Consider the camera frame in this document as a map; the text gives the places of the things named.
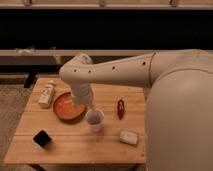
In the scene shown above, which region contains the orange ceramic bowl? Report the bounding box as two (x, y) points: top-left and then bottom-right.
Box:
(53, 92), (86, 120)

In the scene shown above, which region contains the wooden table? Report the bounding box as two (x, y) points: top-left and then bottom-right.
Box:
(4, 77), (145, 164)

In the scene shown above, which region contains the white bottle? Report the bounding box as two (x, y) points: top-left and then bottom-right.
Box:
(38, 80), (55, 109)

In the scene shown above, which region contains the small black box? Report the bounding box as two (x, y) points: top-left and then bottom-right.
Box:
(33, 130), (51, 147)

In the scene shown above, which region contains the red pepper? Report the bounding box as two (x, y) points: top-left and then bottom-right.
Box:
(117, 99), (125, 120)

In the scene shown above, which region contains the clear plastic cup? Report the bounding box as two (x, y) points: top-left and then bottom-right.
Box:
(85, 109), (104, 132)

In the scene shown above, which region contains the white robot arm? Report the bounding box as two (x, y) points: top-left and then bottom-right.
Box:
(59, 49), (213, 171)

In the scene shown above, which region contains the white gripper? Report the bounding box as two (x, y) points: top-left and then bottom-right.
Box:
(71, 88), (93, 106)

